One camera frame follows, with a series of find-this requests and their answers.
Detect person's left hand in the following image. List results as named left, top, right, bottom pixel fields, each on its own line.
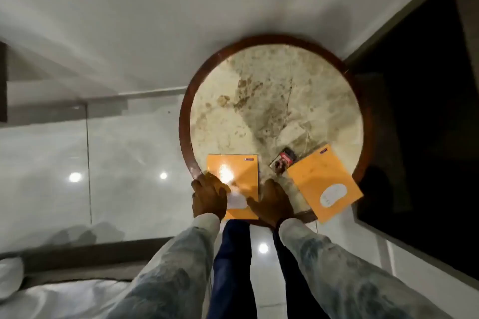
left=191, top=172, right=231, bottom=221

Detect person's right hand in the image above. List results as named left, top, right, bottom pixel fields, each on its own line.
left=246, top=179, right=295, bottom=229

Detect glossy orange notebook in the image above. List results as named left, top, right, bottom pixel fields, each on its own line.
left=206, top=154, right=259, bottom=221

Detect person's left forearm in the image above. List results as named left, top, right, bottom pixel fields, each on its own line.
left=107, top=213, right=221, bottom=319

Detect person's right forearm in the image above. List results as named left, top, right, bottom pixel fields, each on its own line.
left=278, top=218, right=451, bottom=319

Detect small black and red card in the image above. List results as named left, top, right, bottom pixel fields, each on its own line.
left=270, top=148, right=298, bottom=174

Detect person's left leg blue trousers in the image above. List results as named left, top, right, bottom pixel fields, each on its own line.
left=210, top=219, right=259, bottom=319

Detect person's leg blue trousers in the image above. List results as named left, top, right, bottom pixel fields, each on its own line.
left=272, top=230, right=331, bottom=319
left=210, top=219, right=259, bottom=319

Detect orange notebook with oval label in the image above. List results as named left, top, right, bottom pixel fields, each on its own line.
left=286, top=144, right=364, bottom=224

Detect person's right leg blue trousers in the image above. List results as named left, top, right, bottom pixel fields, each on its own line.
left=272, top=230, right=331, bottom=319

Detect round marble table wooden rim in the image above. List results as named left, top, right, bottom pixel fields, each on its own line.
left=179, top=34, right=375, bottom=224

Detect white bed sheet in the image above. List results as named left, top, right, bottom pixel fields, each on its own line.
left=0, top=278, right=132, bottom=319

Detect white pillow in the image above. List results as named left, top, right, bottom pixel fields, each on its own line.
left=0, top=257, right=25, bottom=301

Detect dark wooden panel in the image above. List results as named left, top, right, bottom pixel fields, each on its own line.
left=0, top=41, right=9, bottom=123

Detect dark wooden bed frame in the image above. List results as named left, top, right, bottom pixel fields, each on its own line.
left=0, top=237, right=173, bottom=279

